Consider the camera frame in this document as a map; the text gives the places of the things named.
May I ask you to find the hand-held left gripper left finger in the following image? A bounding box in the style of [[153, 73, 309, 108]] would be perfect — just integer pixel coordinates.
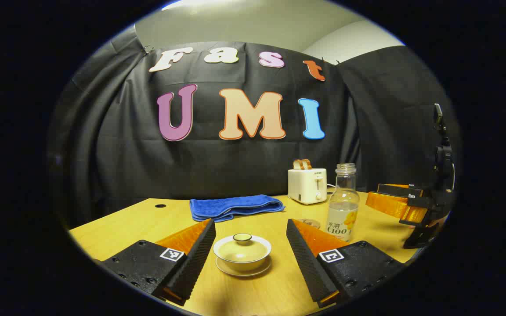
[[93, 218, 217, 307]]

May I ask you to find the white toaster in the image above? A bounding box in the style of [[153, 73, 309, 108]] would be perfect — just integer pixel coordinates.
[[288, 168, 328, 205]]

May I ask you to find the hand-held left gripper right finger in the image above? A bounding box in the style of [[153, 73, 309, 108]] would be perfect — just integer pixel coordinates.
[[286, 219, 407, 309]]

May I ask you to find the clear water bottle yellow label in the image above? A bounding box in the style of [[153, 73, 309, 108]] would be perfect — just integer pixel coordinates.
[[326, 163, 360, 243]]

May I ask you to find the white saucer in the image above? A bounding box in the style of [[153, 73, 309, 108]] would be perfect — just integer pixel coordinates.
[[216, 257, 272, 278]]

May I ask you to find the black backdrop cloth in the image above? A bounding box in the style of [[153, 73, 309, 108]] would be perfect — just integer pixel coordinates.
[[49, 26, 462, 229]]

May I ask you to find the blue folded towel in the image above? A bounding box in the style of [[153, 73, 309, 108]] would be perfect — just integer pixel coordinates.
[[189, 194, 286, 223]]

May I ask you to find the cream teacup lid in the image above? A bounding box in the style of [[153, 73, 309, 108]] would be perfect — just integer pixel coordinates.
[[217, 233, 268, 263]]

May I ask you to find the white teacup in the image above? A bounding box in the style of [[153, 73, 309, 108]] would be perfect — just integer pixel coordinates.
[[213, 235, 272, 272]]

